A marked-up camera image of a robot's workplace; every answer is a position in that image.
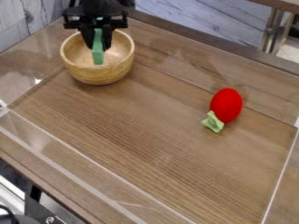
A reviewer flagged red plush ball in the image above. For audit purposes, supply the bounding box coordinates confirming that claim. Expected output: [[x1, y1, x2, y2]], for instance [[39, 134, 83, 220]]
[[210, 88, 243, 123]]

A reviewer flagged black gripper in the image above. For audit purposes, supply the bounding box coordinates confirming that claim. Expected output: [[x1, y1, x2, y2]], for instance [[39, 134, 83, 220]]
[[62, 0, 129, 50]]

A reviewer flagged black table frame leg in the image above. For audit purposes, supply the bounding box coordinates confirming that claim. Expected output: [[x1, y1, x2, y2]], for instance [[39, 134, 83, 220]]
[[25, 185, 66, 224]]

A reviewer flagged light wooden bowl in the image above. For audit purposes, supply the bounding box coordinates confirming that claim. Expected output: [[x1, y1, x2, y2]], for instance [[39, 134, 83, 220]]
[[59, 26, 137, 86]]

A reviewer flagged black cable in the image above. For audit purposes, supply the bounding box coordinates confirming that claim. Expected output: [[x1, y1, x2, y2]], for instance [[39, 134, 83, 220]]
[[0, 204, 22, 224]]

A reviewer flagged metal table leg background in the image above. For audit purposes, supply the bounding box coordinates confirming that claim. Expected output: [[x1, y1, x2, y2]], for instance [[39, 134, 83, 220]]
[[262, 9, 295, 55]]

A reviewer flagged small green plastic piece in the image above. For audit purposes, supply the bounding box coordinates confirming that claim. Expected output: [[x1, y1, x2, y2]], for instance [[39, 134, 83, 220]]
[[201, 111, 225, 133]]

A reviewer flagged green rectangular stick block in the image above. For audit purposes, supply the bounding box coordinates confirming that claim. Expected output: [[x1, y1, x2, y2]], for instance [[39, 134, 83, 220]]
[[93, 29, 105, 65]]

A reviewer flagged clear acrylic tray wall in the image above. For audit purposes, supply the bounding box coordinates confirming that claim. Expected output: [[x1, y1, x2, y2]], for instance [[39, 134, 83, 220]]
[[0, 15, 299, 224]]

